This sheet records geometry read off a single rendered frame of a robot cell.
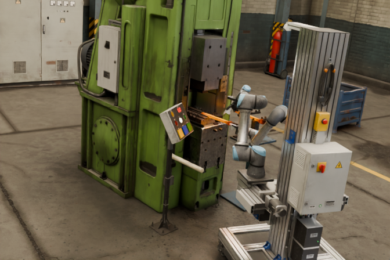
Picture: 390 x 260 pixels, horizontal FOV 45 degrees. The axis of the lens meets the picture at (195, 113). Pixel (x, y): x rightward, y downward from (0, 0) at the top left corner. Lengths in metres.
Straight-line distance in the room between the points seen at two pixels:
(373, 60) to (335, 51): 9.24
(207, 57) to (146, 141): 1.09
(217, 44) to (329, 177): 1.72
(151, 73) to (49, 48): 4.94
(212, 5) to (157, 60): 0.73
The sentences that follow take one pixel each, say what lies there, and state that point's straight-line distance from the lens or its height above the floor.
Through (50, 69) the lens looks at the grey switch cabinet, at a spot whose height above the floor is 0.31.
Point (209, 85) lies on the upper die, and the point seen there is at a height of 1.32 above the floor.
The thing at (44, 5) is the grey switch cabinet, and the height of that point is 1.52.
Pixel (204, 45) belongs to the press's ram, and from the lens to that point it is 4.34.
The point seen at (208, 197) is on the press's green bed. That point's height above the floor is 0.13.
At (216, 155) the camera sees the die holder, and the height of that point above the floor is 0.59.
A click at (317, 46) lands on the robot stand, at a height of 1.93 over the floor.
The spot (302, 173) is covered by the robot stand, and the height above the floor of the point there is 1.06.
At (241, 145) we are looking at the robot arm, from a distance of 3.73.
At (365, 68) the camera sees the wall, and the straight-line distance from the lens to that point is 12.78.
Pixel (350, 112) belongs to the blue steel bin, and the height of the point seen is 0.29.
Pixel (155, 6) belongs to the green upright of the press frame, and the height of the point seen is 2.00.
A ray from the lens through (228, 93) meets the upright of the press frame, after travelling 4.97.
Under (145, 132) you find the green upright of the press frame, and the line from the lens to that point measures 4.79.
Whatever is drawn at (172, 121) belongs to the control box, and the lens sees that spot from 3.98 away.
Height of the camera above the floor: 2.34
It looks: 17 degrees down
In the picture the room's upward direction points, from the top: 5 degrees clockwise
